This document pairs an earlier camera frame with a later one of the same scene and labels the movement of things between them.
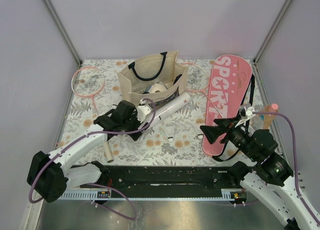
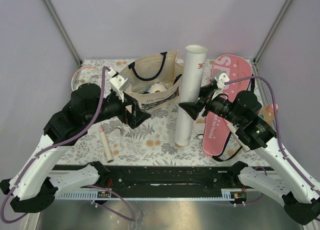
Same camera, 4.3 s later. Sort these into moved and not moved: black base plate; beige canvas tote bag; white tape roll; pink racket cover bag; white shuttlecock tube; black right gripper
Moved: white shuttlecock tube; black right gripper
Not moved: beige canvas tote bag; white tape roll; black base plate; pink racket cover bag
